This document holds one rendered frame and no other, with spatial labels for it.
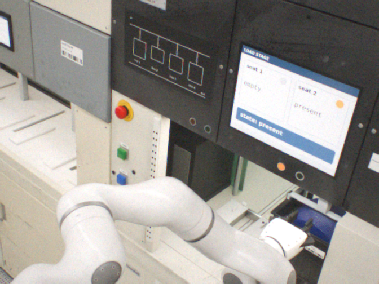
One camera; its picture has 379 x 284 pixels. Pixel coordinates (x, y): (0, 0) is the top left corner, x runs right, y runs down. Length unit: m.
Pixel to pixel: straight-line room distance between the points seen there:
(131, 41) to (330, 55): 0.57
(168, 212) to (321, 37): 0.45
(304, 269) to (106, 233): 0.82
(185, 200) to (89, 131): 0.77
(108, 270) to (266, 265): 0.39
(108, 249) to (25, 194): 1.35
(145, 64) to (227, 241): 0.54
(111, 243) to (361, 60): 0.58
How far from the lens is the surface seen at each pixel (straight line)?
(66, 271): 0.96
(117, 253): 0.94
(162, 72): 1.37
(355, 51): 1.05
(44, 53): 1.75
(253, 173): 2.17
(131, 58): 1.44
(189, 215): 1.02
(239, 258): 1.16
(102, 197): 1.03
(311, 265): 1.61
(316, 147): 1.16
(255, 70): 1.18
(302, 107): 1.14
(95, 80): 1.58
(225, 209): 1.91
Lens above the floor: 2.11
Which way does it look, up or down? 32 degrees down
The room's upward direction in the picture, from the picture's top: 6 degrees clockwise
